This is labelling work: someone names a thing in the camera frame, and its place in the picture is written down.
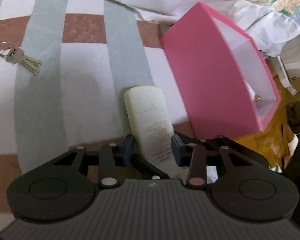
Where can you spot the silver keys on ring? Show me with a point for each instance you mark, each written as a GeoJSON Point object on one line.
{"type": "Point", "coordinates": [15, 55]}

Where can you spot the white bed sheet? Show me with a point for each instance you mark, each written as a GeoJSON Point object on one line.
{"type": "Point", "coordinates": [270, 29]}

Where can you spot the checkered striped floor mat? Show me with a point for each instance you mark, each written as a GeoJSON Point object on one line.
{"type": "Point", "coordinates": [91, 51]}

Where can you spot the pink cardboard box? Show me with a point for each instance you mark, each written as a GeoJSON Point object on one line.
{"type": "Point", "coordinates": [226, 85]}

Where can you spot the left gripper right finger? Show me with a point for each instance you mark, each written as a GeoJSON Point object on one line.
{"type": "Point", "coordinates": [191, 153]}

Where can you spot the cream remote with label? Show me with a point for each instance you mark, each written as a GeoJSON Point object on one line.
{"type": "Point", "coordinates": [151, 126]}

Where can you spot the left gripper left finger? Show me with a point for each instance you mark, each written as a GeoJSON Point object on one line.
{"type": "Point", "coordinates": [112, 156]}

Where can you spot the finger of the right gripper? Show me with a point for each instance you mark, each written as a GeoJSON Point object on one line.
{"type": "Point", "coordinates": [209, 144]}
{"type": "Point", "coordinates": [146, 169]}

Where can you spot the white box on floor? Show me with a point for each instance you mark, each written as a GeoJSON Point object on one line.
{"type": "Point", "coordinates": [281, 71]}

